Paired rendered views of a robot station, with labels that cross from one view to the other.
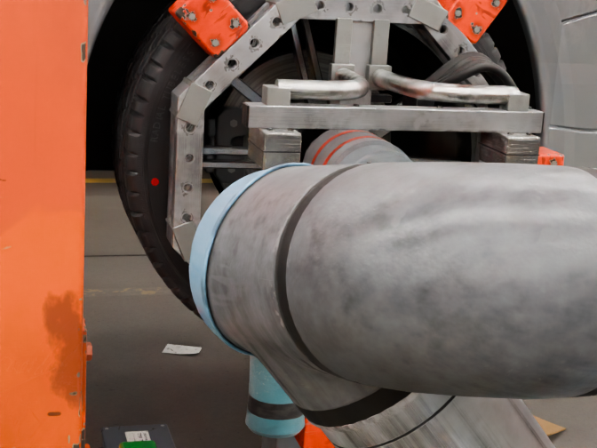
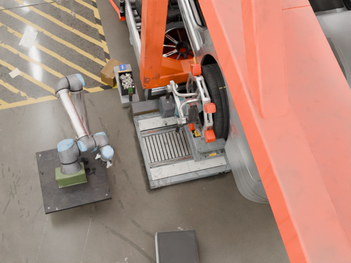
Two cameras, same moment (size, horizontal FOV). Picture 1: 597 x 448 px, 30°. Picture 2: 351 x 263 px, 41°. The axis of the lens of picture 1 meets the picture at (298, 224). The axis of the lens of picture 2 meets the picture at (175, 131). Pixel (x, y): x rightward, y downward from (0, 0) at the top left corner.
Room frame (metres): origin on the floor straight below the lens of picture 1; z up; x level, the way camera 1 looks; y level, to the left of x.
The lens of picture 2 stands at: (1.23, -2.06, 4.42)
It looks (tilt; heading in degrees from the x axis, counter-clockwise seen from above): 64 degrees down; 81
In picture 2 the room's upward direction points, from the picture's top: 11 degrees clockwise
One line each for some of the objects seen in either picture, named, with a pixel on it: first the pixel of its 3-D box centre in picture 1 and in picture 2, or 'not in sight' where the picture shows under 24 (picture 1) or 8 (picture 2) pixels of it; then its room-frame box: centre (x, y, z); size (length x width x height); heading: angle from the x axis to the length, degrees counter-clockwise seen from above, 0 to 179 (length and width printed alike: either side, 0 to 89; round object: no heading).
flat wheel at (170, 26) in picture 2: not in sight; (182, 52); (1.57, 0.79, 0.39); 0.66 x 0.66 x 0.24
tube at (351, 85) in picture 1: (313, 60); (184, 86); (1.55, -0.01, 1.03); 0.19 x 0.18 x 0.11; 16
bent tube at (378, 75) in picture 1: (446, 64); (190, 106); (1.61, -0.20, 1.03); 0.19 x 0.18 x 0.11; 16
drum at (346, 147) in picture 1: (359, 180); (190, 106); (1.63, -0.09, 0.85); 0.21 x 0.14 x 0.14; 16
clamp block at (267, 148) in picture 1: (274, 144); (172, 87); (1.45, 0.04, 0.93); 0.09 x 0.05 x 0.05; 16
